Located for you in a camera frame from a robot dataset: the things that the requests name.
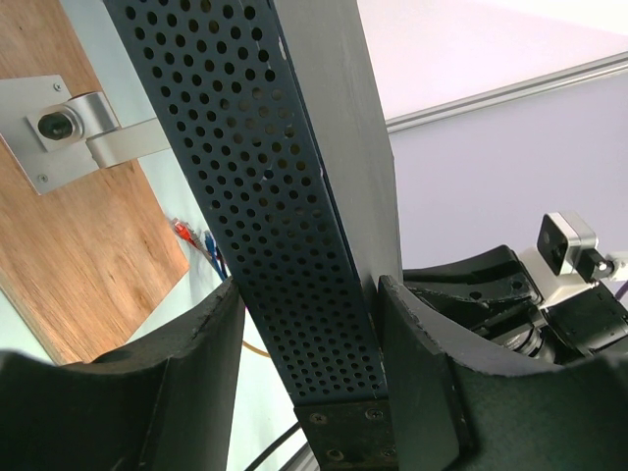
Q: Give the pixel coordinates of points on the aluminium frame rail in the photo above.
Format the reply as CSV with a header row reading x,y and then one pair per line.
x,y
597,69

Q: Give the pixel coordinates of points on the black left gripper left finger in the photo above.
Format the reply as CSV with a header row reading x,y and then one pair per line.
x,y
162,402

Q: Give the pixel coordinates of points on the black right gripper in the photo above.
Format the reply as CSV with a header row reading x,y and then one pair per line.
x,y
518,302

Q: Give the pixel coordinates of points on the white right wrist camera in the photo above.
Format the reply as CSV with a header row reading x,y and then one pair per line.
x,y
566,262

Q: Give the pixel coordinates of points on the dark network switch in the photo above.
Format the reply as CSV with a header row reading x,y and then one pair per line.
x,y
272,112

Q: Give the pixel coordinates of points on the aluminium bracket mount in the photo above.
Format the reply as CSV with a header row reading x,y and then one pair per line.
x,y
57,138

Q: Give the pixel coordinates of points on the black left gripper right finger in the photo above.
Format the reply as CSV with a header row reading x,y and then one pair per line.
x,y
460,402

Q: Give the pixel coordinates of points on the wooden board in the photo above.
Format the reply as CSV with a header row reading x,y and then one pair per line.
x,y
85,264

